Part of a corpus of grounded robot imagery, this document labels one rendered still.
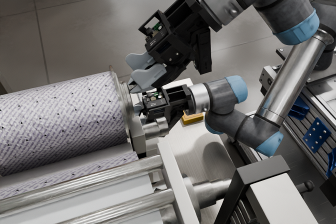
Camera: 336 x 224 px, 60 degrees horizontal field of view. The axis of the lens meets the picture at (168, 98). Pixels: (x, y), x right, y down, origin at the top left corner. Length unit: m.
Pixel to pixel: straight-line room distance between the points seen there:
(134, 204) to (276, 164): 0.14
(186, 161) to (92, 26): 2.19
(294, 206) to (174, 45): 0.31
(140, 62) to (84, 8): 2.63
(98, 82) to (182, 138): 0.47
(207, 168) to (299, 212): 0.62
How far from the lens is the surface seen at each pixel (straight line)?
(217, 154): 0.92
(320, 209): 1.75
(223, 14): 0.49
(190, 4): 0.48
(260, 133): 0.81
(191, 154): 0.91
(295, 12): 0.54
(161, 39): 0.49
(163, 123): 0.61
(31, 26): 3.10
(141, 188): 0.28
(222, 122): 0.82
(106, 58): 2.54
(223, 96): 0.74
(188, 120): 0.95
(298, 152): 1.85
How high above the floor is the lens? 1.70
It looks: 51 degrees down
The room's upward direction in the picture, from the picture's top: straight up
